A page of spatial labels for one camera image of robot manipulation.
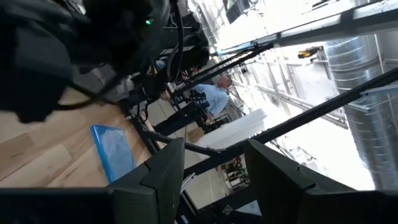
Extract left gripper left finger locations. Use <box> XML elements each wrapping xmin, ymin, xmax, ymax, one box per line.
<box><xmin>0</xmin><ymin>138</ymin><xmax>186</xmax><ymax>224</ymax></box>

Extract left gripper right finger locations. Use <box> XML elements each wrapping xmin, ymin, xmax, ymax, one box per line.
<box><xmin>244</xmin><ymin>139</ymin><xmax>398</xmax><ymax>224</ymax></box>

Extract blue jewel case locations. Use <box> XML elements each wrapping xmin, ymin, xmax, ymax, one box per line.
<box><xmin>90</xmin><ymin>124</ymin><xmax>137</xmax><ymax>184</ymax></box>

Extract cardboard box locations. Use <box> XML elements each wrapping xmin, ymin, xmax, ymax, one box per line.
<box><xmin>187</xmin><ymin>126</ymin><xmax>205</xmax><ymax>143</ymax></box>

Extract white panel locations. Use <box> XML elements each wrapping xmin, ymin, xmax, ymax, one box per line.
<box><xmin>195</xmin><ymin>108</ymin><xmax>269</xmax><ymax>151</ymax></box>

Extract person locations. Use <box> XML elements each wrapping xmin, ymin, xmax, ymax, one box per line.
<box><xmin>154</xmin><ymin>74</ymin><xmax>234</xmax><ymax>138</ymax></box>

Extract yellow ceiling object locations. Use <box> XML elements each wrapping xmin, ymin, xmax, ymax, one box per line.
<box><xmin>297</xmin><ymin>45</ymin><xmax>324</xmax><ymax>60</ymax></box>

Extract black aluminium rig frame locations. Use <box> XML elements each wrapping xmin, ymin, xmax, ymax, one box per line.
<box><xmin>124</xmin><ymin>42</ymin><xmax>398</xmax><ymax>224</ymax></box>

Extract silver ventilation duct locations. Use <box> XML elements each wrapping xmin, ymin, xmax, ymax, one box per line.
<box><xmin>323</xmin><ymin>32</ymin><xmax>398</xmax><ymax>190</ymax></box>

